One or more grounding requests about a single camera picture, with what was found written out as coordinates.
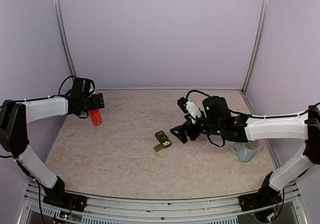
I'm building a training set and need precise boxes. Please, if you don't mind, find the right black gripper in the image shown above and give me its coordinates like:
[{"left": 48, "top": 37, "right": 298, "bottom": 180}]
[{"left": 170, "top": 111, "right": 224, "bottom": 143}]

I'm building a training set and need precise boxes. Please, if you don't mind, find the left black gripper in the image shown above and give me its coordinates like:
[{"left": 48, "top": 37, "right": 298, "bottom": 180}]
[{"left": 81, "top": 93, "right": 105, "bottom": 111}]

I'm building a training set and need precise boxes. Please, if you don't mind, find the red pill bottle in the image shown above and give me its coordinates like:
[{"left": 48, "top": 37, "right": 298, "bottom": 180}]
[{"left": 89, "top": 109, "right": 103, "bottom": 126}]

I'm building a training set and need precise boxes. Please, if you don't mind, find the green weekly pill organizer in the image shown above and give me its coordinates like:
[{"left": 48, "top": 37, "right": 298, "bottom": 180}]
[{"left": 153, "top": 130, "right": 172, "bottom": 152}]

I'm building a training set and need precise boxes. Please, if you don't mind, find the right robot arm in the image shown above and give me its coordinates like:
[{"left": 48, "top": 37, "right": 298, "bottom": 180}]
[{"left": 170, "top": 96, "right": 320, "bottom": 206}]

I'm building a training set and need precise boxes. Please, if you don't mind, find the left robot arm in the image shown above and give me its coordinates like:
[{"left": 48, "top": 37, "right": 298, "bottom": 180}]
[{"left": 0, "top": 76, "right": 105, "bottom": 206}]

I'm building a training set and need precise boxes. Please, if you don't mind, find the light blue mug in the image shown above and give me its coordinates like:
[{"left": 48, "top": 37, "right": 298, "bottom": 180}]
[{"left": 233, "top": 141, "right": 261, "bottom": 163}]

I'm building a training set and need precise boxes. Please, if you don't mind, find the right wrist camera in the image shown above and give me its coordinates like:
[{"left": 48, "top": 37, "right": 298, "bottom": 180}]
[{"left": 177, "top": 97, "right": 203, "bottom": 124}]

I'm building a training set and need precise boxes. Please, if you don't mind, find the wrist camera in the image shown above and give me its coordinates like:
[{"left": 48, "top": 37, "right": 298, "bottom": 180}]
[
  {"left": 177, "top": 97, "right": 203, "bottom": 124},
  {"left": 71, "top": 77, "right": 96, "bottom": 96}
]

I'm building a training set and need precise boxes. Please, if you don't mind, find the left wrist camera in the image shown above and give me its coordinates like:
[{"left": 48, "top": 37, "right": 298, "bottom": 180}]
[{"left": 71, "top": 77, "right": 96, "bottom": 96}]

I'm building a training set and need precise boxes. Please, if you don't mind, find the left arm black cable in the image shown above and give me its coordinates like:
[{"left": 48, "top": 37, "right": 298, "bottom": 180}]
[{"left": 0, "top": 75, "right": 76, "bottom": 158}]

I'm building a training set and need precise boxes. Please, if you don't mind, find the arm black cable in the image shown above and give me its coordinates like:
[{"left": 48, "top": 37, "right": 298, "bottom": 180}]
[
  {"left": 185, "top": 89, "right": 320, "bottom": 118},
  {"left": 0, "top": 75, "right": 76, "bottom": 158}
]

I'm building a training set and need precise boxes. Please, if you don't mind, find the front aluminium rail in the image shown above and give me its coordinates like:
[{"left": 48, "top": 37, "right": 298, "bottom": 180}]
[{"left": 14, "top": 183, "right": 311, "bottom": 223}]

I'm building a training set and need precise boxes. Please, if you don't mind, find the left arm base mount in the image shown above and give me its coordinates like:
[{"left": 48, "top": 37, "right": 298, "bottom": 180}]
[{"left": 43, "top": 179, "right": 87, "bottom": 212}]

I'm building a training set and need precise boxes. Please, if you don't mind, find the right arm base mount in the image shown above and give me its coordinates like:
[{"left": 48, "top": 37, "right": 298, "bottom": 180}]
[{"left": 238, "top": 186, "right": 283, "bottom": 211}]

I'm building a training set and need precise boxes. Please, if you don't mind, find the left aluminium frame post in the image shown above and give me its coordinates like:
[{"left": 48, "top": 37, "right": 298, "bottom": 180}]
[{"left": 52, "top": 0, "right": 77, "bottom": 80}]

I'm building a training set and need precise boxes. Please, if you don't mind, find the aluminium frame post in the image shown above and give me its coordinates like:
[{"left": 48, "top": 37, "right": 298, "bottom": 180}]
[
  {"left": 240, "top": 0, "right": 272, "bottom": 93},
  {"left": 52, "top": 0, "right": 77, "bottom": 80}
]

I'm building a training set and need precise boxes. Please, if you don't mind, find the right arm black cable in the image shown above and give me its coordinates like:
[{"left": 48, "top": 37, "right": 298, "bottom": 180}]
[{"left": 185, "top": 89, "right": 320, "bottom": 118}]

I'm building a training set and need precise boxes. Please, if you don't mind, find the right aluminium frame post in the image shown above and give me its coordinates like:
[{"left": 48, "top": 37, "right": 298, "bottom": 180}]
[{"left": 240, "top": 0, "right": 272, "bottom": 93}]

